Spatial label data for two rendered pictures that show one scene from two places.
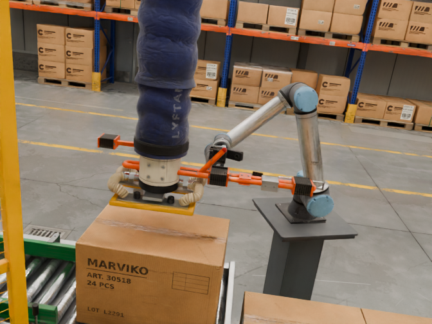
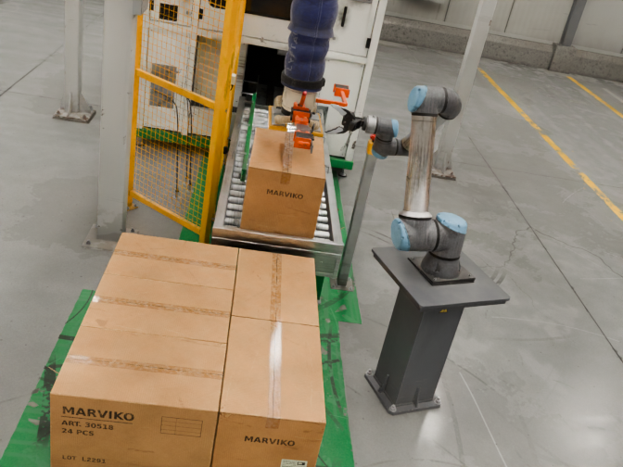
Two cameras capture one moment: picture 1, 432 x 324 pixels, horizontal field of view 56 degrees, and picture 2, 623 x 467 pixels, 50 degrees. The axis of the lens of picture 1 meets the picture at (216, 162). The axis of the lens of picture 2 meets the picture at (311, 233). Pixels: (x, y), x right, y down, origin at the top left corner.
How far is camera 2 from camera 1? 3.47 m
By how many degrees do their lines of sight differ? 72
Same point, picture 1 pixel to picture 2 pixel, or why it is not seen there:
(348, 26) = not seen: outside the picture
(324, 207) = (397, 236)
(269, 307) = (295, 268)
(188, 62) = (299, 13)
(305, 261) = (407, 321)
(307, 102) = (412, 100)
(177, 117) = (292, 55)
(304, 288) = (400, 359)
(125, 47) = not seen: outside the picture
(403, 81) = not seen: outside the picture
